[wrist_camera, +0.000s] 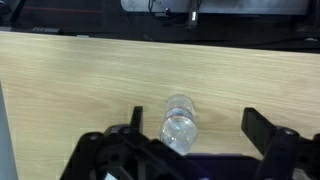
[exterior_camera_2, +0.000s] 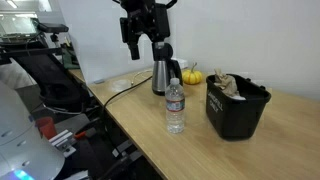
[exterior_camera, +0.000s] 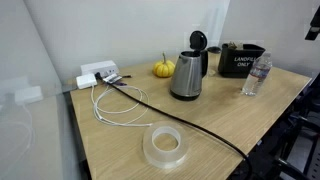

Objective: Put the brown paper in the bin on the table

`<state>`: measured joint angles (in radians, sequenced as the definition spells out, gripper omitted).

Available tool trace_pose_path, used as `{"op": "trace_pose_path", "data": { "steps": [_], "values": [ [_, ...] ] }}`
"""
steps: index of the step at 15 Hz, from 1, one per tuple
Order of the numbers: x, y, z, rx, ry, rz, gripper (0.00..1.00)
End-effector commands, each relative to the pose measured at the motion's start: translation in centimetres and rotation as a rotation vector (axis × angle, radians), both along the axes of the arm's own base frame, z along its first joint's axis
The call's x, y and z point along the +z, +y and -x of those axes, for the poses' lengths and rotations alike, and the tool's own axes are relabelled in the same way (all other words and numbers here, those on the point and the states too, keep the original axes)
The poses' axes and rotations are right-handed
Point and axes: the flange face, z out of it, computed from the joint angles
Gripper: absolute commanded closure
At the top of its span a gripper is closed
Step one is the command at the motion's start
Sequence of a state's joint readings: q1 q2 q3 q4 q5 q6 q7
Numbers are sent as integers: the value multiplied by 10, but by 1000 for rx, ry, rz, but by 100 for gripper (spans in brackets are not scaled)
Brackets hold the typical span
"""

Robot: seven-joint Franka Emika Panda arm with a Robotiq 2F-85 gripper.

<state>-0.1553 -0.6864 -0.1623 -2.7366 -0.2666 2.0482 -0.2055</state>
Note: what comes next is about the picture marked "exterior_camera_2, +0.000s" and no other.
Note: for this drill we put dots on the clear plastic water bottle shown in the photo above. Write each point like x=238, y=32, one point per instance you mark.
x=175, y=110

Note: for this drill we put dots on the black equipment stand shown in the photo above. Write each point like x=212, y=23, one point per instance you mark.
x=50, y=76

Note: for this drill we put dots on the black camera on stand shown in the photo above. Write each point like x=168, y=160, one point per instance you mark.
x=53, y=27

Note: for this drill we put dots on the brown paper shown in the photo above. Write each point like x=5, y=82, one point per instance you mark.
x=228, y=85

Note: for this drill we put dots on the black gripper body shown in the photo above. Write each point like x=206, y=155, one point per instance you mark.
x=146, y=16

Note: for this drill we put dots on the black landfill bin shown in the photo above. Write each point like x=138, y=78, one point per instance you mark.
x=236, y=116

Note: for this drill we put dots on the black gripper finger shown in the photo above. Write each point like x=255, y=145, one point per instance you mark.
x=157, y=50
x=134, y=50

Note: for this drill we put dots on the small yellow pumpkin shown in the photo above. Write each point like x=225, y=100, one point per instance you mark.
x=191, y=77

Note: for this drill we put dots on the red plastic cup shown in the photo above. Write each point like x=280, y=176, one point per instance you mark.
x=46, y=128

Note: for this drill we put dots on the white partition board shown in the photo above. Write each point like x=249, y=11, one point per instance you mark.
x=110, y=40

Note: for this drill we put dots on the stainless steel electric kettle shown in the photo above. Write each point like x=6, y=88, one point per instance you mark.
x=160, y=76

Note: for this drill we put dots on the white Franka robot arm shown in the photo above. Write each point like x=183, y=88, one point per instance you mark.
x=20, y=150

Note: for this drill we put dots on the clear tape roll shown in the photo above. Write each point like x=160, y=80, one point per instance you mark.
x=120, y=85

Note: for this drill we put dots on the silver aluminium bracket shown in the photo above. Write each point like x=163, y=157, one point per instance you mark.
x=63, y=143

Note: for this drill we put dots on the computer monitor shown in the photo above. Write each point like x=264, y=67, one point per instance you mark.
x=16, y=25

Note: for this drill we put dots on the green box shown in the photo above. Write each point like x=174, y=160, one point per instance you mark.
x=70, y=58

